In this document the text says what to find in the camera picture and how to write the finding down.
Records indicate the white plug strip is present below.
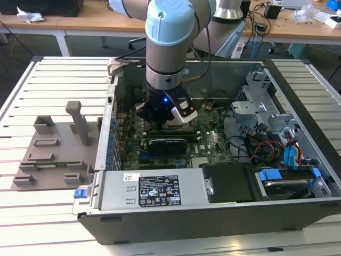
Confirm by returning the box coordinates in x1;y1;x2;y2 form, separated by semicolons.
230;43;245;59

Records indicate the black plastic shroud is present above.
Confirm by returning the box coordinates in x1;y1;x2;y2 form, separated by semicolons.
199;163;258;204

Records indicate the wooden desk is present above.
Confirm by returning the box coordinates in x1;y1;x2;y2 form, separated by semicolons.
0;0;341;57

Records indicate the teal box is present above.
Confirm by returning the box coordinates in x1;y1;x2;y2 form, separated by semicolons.
287;42;313;60

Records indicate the small black box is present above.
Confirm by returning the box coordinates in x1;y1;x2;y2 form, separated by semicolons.
263;3;282;20

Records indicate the silver chipset heat sink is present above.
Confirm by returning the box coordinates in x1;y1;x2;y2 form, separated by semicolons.
191;157;209;168

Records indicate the black RAM slot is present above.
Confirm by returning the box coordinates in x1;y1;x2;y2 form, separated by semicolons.
142;130;200;134
142;132;200;137
142;137;201;141
142;134;200;139

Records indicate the hard disk blue carrier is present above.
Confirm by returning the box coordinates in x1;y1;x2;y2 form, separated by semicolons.
254;167;323;201

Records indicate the black chair base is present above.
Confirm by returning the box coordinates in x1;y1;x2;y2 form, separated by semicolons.
128;36;147;51

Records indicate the tall black box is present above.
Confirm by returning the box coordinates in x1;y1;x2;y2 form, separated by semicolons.
241;0;252;21

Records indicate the black monitor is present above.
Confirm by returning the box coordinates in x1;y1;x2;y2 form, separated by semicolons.
0;0;85;17

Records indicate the grey power supply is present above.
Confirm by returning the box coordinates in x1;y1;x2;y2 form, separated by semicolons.
99;170;211;210

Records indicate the crumpled white paper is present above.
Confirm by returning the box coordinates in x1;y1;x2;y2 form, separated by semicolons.
16;6;45;23

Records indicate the grey laptop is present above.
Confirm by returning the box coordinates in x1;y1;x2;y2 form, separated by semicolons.
281;0;313;9

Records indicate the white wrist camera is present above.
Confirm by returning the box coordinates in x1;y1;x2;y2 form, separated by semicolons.
170;99;198;124

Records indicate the white box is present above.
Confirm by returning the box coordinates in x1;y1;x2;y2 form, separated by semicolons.
321;14;341;29

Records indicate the blue wire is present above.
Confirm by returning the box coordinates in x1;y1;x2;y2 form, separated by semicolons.
282;145;299;171

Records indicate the black graphics card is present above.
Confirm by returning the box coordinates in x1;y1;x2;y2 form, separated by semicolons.
147;137;188;156

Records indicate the grey parts rack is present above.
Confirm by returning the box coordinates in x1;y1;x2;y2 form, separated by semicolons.
10;100;104;191

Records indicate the metal drive cage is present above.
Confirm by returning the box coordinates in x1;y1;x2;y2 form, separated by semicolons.
230;69;302;139

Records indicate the CPU socket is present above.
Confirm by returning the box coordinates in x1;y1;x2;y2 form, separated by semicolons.
164;117;192;132

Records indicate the green motherboard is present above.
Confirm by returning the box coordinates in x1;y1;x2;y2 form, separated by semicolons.
114;100;235;170

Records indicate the green RAM stick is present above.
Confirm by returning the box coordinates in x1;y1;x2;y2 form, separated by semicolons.
34;162;80;169

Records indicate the black PC case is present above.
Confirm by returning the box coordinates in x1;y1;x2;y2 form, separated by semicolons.
72;57;341;245

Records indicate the yellow red wire bundle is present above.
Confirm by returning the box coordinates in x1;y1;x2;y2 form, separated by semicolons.
249;140;285;164

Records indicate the clear plastic bag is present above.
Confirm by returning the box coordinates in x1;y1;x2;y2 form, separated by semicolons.
290;4;322;25

